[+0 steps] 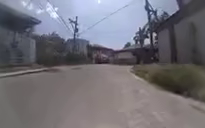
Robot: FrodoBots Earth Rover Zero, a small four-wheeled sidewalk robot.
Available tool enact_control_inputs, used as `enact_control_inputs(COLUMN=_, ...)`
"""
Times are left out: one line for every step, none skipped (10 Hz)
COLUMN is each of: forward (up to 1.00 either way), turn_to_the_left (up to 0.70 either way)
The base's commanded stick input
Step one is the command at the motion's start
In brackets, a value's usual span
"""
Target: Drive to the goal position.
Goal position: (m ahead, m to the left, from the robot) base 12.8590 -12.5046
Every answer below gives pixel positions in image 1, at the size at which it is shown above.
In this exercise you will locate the utility pole with crossarms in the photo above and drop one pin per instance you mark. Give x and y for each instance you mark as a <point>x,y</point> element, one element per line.
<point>150,23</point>

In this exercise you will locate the grey concrete wall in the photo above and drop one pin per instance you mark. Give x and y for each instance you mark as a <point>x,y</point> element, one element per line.
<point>193,36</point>

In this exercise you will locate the grey concrete road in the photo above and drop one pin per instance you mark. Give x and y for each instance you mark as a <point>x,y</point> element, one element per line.
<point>90,96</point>

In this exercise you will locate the bushes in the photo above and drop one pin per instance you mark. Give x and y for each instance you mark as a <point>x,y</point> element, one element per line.
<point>53,50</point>

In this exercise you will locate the red vehicle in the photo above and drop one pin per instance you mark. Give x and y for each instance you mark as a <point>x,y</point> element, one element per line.
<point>101,58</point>

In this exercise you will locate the grey building with roof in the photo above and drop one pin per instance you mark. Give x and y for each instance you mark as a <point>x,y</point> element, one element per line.
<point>10,40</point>

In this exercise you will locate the pale building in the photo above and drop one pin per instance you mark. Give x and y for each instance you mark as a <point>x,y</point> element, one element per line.
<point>77,46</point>

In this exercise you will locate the grass verge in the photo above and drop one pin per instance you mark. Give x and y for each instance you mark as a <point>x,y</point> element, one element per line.
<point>176,76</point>

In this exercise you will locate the trees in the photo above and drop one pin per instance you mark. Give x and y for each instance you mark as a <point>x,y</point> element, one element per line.
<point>141,36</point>

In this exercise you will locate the low building with dark roof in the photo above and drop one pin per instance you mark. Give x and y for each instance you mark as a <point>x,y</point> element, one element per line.
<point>126,55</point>

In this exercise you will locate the concrete kerb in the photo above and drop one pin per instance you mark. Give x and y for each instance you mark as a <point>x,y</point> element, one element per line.
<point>16,73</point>

